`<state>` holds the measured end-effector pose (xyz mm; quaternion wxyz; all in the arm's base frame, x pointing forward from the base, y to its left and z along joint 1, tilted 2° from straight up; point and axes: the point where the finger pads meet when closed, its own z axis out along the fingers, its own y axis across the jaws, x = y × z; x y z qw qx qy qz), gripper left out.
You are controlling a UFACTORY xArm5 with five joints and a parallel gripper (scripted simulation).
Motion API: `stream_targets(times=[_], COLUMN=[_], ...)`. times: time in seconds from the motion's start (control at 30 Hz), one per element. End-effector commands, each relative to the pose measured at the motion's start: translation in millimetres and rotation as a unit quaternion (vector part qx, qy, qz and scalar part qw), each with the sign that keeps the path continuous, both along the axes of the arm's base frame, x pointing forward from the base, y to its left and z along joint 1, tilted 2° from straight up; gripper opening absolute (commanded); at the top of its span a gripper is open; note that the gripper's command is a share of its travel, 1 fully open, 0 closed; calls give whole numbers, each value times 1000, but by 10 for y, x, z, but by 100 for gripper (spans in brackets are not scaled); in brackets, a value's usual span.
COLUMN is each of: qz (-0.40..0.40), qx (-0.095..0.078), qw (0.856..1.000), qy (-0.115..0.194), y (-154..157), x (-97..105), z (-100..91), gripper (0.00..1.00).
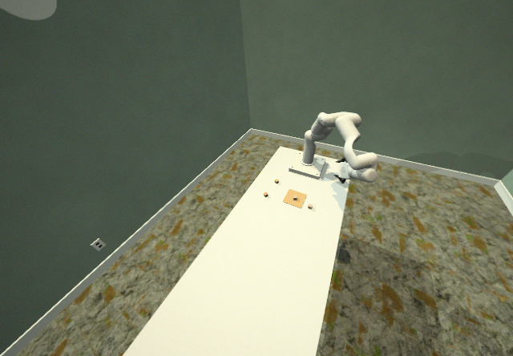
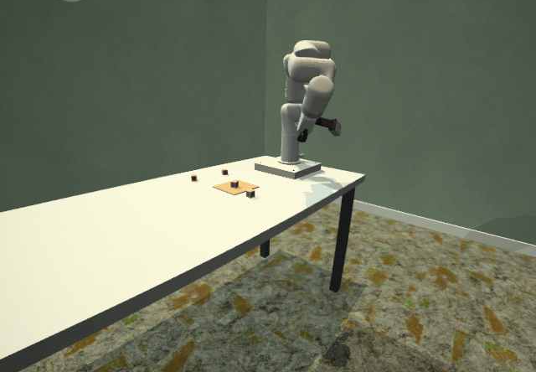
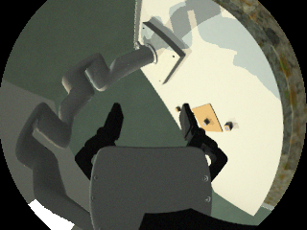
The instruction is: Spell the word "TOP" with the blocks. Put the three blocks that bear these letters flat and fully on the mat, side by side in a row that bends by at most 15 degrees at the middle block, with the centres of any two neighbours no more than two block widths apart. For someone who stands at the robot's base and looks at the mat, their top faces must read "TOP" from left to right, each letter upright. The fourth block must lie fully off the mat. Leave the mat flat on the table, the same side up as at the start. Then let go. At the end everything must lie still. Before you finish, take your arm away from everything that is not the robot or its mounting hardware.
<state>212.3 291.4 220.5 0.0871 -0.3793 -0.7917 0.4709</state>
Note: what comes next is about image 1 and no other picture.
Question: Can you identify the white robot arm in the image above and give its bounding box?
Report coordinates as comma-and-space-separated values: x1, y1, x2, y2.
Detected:
301, 112, 378, 183

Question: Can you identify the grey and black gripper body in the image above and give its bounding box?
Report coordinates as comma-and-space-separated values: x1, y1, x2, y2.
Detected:
338, 162, 354, 180

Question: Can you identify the tan flat mat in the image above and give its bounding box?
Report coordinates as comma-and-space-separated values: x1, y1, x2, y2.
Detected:
283, 189, 307, 208

